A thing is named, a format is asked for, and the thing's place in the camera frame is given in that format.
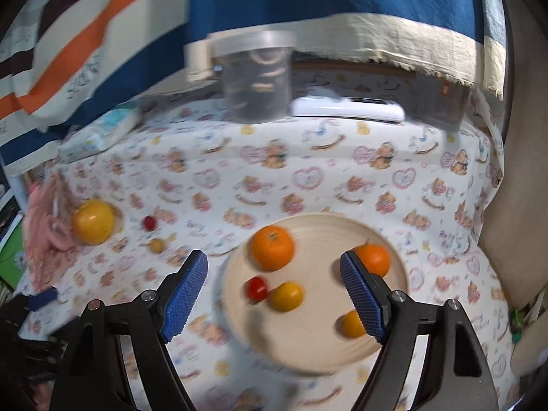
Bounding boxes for white flat device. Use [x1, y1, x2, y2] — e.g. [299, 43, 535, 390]
[291, 96, 406, 123]

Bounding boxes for pink plastic bag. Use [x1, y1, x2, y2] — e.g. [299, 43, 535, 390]
[22, 173, 79, 293]

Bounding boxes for small yellow orange fruit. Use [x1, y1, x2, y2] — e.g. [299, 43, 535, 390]
[269, 281, 305, 313]

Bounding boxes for large orange mandarin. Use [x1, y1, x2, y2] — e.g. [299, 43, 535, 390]
[249, 225, 295, 272]

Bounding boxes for teddy bear print cloth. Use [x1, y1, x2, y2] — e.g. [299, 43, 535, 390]
[22, 87, 516, 410]

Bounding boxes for striped blue white towel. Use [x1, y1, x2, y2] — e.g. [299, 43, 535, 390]
[1, 0, 506, 175]

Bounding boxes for cream round plate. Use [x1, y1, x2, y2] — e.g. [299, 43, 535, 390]
[222, 213, 409, 375]

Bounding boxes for red cherry tomato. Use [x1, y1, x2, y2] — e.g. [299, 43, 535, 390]
[244, 276, 269, 303]

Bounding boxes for clear plastic container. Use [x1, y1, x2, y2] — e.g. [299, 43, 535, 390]
[213, 31, 296, 123]

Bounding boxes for yellow apple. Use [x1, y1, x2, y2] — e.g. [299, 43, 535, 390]
[72, 199, 115, 246]

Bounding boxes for white wet wipes pack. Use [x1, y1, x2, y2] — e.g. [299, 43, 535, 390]
[58, 103, 142, 163]

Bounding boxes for small red cherry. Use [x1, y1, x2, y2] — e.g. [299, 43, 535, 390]
[142, 215, 157, 232]

